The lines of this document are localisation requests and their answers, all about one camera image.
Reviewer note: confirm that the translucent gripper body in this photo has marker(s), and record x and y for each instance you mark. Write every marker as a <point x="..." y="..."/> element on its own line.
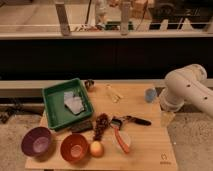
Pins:
<point x="166" y="118"/>

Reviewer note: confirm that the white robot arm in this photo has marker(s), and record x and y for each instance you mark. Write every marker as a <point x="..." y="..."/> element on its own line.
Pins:
<point x="185" y="85"/>

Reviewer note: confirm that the green plastic tray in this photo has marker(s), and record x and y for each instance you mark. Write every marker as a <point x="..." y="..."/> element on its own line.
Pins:
<point x="58" y="115"/>

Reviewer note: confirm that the blue cup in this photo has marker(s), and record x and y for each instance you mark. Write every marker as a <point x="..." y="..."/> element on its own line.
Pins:
<point x="150" y="95"/>

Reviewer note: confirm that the dark red grape bunch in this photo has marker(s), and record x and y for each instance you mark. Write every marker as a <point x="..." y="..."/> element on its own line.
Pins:
<point x="102" y="123"/>

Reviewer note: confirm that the yellow orange fruit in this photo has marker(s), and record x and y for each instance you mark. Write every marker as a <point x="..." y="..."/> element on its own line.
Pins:
<point x="96" y="149"/>

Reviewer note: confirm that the small dark round object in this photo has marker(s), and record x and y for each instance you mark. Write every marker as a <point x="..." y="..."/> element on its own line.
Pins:
<point x="89" y="84"/>

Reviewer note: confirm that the grey folded cloth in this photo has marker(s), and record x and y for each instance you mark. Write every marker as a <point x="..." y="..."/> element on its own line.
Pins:
<point x="73" y="103"/>

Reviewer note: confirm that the orange bowl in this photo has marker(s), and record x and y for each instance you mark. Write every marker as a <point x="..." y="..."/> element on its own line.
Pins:
<point x="74" y="148"/>

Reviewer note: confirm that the purple bowl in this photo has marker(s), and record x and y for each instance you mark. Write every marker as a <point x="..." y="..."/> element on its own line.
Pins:
<point x="36" y="141"/>

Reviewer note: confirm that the black handled knife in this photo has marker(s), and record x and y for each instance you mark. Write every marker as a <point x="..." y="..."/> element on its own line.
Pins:
<point x="136" y="120"/>

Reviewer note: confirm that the orange handled peeler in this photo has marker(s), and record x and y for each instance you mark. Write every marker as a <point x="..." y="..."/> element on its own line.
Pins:
<point x="116" y="126"/>

